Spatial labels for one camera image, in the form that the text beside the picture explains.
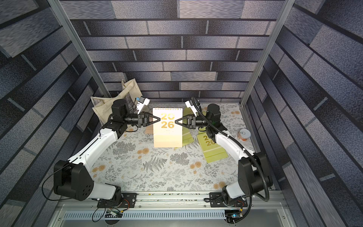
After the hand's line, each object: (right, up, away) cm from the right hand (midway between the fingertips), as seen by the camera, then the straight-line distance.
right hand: (174, 122), depth 70 cm
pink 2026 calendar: (-12, -4, -2) cm, 13 cm away
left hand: (-8, +1, -2) cm, 8 cm away
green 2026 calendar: (+23, -20, +22) cm, 38 cm away
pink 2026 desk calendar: (-4, -6, 0) cm, 7 cm away
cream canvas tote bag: (-33, +20, +25) cm, 45 cm away
